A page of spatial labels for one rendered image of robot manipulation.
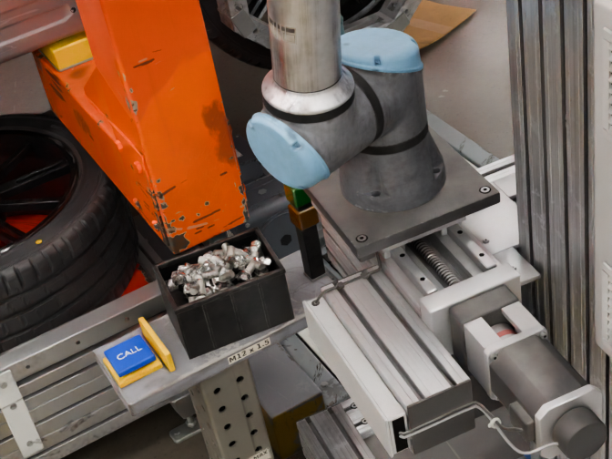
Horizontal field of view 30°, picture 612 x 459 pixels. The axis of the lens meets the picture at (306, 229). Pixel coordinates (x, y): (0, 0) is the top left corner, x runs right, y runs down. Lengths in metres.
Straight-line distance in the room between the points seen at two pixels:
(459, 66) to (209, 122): 1.65
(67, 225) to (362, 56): 0.96
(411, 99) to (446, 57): 2.06
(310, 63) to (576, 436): 0.53
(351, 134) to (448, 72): 2.07
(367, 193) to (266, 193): 0.82
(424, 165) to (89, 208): 0.92
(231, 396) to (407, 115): 0.75
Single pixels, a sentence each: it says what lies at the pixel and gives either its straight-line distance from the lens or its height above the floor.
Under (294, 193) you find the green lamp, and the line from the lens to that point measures 1.94.
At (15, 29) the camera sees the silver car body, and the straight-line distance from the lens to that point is 2.38.
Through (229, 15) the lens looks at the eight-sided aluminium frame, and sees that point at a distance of 2.29.
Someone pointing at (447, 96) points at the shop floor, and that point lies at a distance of 3.39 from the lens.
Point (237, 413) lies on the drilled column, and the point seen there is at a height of 0.28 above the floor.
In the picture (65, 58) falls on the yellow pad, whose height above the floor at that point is 0.70.
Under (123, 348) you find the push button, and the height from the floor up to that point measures 0.48.
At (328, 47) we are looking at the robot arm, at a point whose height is 1.12.
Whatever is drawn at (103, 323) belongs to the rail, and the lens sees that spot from 2.21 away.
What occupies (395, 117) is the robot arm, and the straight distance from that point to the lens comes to 1.51.
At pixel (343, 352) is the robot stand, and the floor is 0.73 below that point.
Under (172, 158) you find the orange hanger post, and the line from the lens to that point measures 1.99.
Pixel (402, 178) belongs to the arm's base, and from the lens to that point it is 1.57.
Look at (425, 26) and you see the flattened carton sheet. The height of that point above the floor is 0.01.
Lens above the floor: 1.77
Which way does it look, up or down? 37 degrees down
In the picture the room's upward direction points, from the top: 11 degrees counter-clockwise
